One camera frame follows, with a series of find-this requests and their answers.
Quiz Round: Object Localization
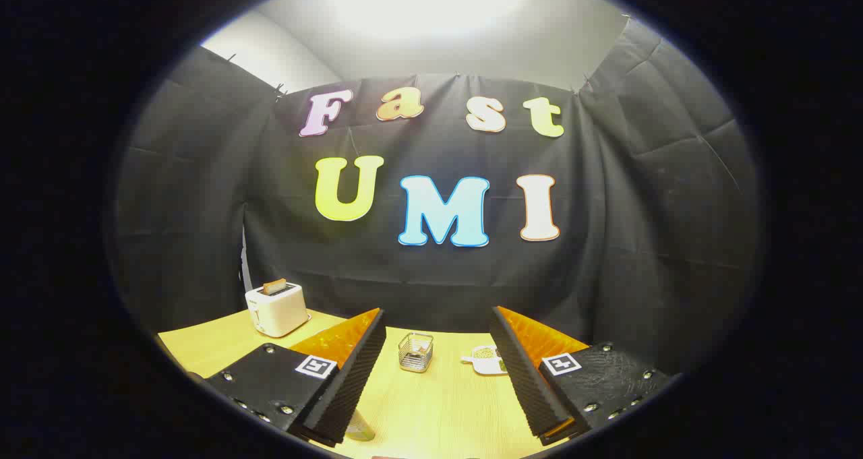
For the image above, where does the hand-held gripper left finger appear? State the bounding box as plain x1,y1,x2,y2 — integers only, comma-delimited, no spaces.
202,307,388,448

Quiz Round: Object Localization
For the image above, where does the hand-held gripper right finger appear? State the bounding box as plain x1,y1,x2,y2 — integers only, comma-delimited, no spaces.
489,305,675,446

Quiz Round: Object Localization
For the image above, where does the small white dish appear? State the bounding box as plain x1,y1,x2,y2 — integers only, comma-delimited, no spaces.
461,344,508,376

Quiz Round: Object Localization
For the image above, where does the wooden table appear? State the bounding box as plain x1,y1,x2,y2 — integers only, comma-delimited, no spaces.
156,309,594,459

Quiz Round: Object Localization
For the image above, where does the white toaster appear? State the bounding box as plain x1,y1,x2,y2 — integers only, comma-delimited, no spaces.
245,280,312,338

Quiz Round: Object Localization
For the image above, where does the metal wire basket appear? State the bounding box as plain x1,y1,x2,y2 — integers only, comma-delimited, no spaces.
398,332,434,373

